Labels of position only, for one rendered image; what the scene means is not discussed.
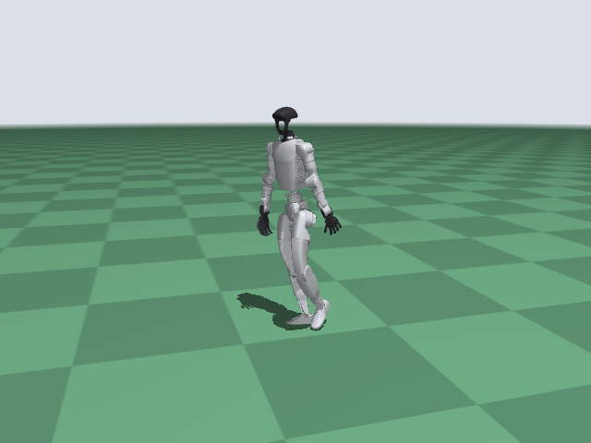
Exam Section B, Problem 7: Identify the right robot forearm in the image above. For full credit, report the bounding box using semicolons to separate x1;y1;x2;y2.
260;181;273;212

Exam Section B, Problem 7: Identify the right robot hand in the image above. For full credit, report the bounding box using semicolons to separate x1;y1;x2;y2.
257;205;272;236

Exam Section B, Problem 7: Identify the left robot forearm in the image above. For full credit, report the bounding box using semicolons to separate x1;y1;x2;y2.
312;176;332;216

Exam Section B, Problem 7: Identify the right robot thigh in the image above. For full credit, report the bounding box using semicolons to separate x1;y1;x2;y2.
277;212;295;276

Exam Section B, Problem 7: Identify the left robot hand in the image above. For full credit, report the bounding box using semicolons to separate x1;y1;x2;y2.
320;206;342;235

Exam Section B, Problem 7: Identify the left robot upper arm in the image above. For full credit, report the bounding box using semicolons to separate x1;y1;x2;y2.
295;142;319;188

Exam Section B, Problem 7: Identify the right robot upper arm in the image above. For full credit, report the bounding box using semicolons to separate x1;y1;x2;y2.
262;142;276;185

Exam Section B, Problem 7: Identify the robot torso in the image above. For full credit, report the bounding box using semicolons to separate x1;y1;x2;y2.
272;136;309;222

